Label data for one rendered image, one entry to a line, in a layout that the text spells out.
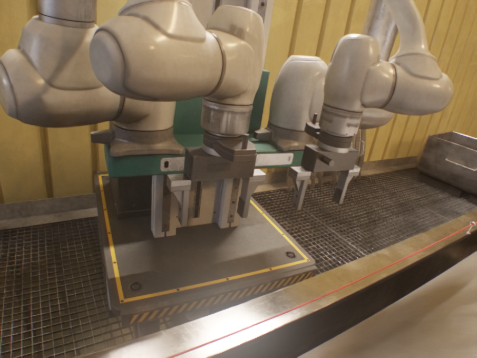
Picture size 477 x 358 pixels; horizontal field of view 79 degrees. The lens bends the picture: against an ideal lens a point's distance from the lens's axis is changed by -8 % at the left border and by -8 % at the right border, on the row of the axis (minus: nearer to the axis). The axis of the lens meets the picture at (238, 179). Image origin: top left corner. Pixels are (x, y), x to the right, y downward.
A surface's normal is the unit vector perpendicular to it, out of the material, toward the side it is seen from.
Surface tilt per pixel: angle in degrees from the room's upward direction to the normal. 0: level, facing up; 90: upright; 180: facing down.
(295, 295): 1
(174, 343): 0
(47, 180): 90
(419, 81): 65
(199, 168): 90
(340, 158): 90
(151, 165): 90
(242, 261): 0
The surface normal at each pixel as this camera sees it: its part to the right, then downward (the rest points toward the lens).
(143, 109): 0.62, 0.53
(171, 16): 0.58, -0.15
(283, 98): -0.61, 0.22
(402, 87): -0.08, 0.26
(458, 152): -0.78, 0.15
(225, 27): -0.33, 0.27
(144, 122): 0.22, 0.54
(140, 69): 0.44, 0.55
